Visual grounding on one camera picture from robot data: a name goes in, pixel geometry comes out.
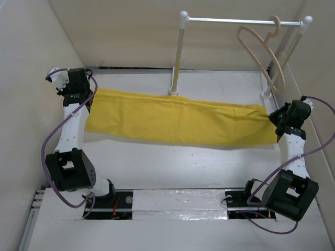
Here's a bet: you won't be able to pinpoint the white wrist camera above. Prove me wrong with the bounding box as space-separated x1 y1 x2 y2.
46 66 69 91
300 96 314 110

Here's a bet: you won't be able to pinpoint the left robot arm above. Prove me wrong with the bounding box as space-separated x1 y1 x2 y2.
46 67 117 208

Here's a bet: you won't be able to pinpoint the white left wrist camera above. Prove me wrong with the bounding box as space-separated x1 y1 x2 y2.
46 66 69 91

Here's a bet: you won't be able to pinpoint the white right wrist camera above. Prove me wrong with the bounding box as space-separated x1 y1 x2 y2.
300 96 314 110

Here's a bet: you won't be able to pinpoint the white clothes rack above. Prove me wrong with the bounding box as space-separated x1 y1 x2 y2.
168 10 314 101

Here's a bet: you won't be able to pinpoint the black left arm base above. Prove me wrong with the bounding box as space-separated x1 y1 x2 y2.
83 190 133 220

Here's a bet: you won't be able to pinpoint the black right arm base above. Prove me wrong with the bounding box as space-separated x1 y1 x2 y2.
221 179 276 220

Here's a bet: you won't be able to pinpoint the yellow trousers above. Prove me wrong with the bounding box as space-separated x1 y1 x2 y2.
85 88 277 147

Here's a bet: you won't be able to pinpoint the beige plastic hanger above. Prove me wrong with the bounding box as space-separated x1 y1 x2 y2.
237 15 286 92

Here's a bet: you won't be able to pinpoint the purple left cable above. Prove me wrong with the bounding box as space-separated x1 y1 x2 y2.
41 68 99 209

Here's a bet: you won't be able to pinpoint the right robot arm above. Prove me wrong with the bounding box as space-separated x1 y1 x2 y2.
242 99 319 222

